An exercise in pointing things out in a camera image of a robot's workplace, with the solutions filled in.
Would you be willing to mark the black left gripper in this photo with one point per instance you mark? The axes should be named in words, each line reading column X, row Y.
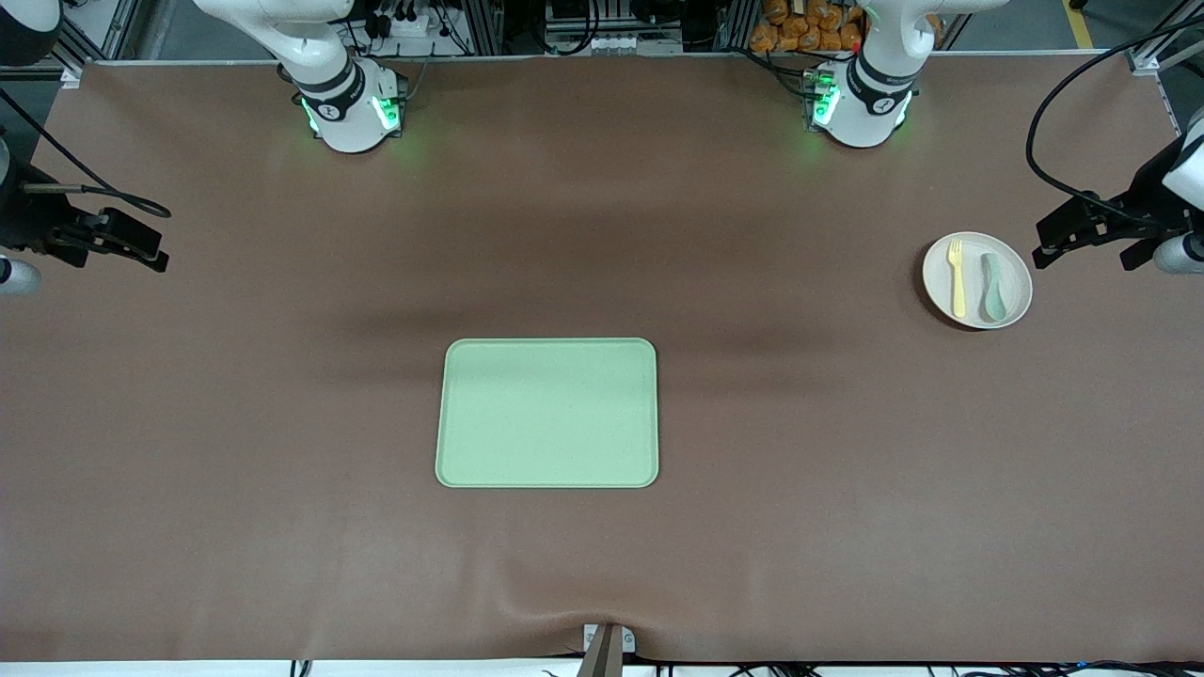
column 1144, row 201

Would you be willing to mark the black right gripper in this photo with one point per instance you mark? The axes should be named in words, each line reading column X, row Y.
column 21, row 214

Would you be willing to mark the beige round plate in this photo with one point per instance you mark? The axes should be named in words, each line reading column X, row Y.
column 1021, row 282

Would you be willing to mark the yellow plastic fork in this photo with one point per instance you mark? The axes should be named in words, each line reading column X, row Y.
column 958, row 291

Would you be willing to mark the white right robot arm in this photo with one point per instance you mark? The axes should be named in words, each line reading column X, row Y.
column 348, row 122

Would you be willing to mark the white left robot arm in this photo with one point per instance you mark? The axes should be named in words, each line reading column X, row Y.
column 870, row 122

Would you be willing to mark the teal plastic spoon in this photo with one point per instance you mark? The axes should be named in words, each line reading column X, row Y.
column 993, row 301

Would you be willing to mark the brown table mat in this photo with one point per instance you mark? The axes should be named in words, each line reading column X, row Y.
column 282, row 470

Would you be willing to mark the white power strip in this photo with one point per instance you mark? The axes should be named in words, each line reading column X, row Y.
column 404, row 23

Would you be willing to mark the orange snack packets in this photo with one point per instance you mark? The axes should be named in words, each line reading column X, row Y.
column 800, row 28

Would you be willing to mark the green rectangular tray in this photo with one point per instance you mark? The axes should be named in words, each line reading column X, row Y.
column 546, row 414

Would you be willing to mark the aluminium frame profile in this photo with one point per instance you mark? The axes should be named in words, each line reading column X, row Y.
column 1152, row 56
column 94, row 38
column 482, row 23

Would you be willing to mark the metal clamp bracket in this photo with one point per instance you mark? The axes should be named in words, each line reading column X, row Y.
column 607, row 649

